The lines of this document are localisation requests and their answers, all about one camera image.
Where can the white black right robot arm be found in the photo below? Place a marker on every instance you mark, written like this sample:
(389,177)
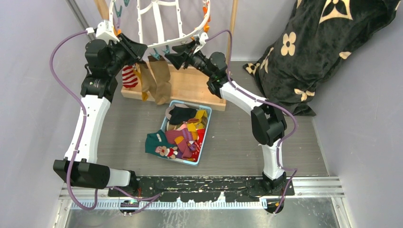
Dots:
(267,121)

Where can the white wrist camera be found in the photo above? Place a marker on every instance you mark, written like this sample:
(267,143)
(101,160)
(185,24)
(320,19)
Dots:
(105,31)
(200,40)

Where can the maroon purple sock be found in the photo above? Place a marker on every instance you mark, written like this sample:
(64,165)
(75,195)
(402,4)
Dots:
(184,140)

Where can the red white striped santa sock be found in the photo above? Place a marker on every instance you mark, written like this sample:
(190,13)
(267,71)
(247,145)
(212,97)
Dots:
(129,77)

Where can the mustard yellow sock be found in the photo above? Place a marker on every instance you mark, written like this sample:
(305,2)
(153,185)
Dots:
(137,72)

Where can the wooden hanger stand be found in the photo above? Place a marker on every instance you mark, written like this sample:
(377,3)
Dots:
(188,85)

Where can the black sock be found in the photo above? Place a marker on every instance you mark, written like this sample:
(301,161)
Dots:
(179,115)

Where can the teal clothes peg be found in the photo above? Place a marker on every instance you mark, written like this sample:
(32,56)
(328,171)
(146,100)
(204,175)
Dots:
(155,54)
(166,50)

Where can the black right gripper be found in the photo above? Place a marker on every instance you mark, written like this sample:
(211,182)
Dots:
(176,59)

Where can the light blue sock basket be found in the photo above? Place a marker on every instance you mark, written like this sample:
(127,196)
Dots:
(197,124)

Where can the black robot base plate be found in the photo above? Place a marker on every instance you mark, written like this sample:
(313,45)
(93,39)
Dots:
(210,189)

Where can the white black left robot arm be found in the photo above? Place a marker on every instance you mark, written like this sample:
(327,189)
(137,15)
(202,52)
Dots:
(79,167)

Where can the tan brown sock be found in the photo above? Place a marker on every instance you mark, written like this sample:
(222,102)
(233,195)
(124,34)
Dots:
(160,86)
(147,81)

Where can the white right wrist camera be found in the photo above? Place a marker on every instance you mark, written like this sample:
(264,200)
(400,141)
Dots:
(200,40)

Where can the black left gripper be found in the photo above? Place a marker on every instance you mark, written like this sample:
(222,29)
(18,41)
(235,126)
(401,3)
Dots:
(135,50)

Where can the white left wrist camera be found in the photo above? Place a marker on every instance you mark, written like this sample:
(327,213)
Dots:
(105,31)

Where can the black floral plush blanket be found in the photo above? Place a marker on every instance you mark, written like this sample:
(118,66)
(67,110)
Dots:
(319,36)

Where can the green reindeer christmas sock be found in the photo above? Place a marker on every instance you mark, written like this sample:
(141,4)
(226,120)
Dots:
(157,144)

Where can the white plastic sock hanger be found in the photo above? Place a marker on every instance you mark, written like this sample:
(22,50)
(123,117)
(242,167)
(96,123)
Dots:
(154,6)

